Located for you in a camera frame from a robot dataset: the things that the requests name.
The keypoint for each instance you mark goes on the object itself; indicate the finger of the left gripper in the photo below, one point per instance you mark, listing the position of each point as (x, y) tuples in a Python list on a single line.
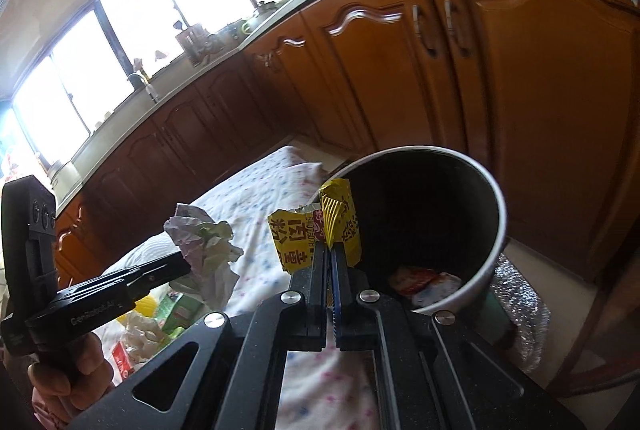
[(160, 269)]

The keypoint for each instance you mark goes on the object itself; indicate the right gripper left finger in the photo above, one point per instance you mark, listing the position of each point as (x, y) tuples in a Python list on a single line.
[(223, 372)]

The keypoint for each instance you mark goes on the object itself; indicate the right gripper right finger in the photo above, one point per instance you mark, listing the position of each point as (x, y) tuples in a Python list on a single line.
[(430, 371)]

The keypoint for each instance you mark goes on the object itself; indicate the green carton box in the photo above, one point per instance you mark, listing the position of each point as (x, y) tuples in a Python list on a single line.
[(175, 310)]

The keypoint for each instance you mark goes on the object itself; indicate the red white milk carton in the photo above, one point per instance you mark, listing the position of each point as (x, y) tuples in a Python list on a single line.
[(124, 364)]

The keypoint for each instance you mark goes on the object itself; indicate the red snack bag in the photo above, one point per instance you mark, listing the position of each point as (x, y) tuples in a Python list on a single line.
[(423, 286)]

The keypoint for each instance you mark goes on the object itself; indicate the greenish paper ball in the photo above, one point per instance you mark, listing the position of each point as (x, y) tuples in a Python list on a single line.
[(206, 245)]

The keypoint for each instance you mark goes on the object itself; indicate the yellow seasoning packet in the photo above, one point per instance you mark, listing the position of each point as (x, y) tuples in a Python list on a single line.
[(331, 220)]

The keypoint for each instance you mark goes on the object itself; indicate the yellow foam fruit net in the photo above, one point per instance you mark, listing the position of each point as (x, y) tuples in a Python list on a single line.
[(145, 307)]

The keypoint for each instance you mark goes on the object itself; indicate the white rimmed trash bin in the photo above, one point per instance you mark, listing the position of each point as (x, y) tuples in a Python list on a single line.
[(425, 206)]

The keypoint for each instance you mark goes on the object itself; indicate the kitchen faucet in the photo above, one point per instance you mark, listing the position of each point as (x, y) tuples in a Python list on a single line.
[(139, 82)]

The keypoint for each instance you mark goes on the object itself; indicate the kitchen window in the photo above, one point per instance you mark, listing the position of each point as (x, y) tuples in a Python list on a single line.
[(84, 76)]

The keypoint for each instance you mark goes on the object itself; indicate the brown lower kitchen cabinets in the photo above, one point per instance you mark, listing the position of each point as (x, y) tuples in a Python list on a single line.
[(544, 93)]

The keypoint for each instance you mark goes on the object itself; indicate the person's left hand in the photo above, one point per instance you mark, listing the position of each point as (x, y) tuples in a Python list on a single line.
[(50, 387)]

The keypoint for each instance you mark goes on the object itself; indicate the silver bubble wrap mat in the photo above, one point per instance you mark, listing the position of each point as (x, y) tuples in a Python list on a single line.
[(525, 310)]

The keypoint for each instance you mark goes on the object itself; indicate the utensil holder on counter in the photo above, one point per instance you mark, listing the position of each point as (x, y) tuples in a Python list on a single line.
[(193, 41)]

